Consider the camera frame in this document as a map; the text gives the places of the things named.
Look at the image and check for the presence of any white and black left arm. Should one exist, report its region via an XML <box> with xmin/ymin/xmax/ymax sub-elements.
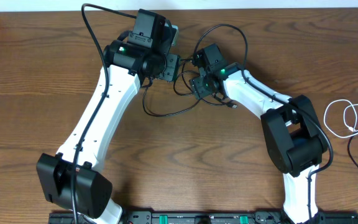
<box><xmin>36</xmin><ymin>9</ymin><xmax>180</xmax><ymax>223</ymax></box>

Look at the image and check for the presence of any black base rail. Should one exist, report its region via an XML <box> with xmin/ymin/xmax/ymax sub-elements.
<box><xmin>48</xmin><ymin>210</ymin><xmax>358</xmax><ymax>224</ymax></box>

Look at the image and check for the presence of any white USB cable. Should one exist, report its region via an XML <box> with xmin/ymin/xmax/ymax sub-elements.
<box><xmin>323</xmin><ymin>99</ymin><xmax>358</xmax><ymax>152</ymax></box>

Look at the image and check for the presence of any black USB cable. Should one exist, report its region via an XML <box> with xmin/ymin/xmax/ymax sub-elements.
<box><xmin>141</xmin><ymin>57</ymin><xmax>239</xmax><ymax>118</ymax></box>

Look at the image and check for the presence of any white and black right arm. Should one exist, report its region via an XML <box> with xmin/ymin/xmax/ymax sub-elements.
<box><xmin>190</xmin><ymin>44</ymin><xmax>328</xmax><ymax>223</ymax></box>

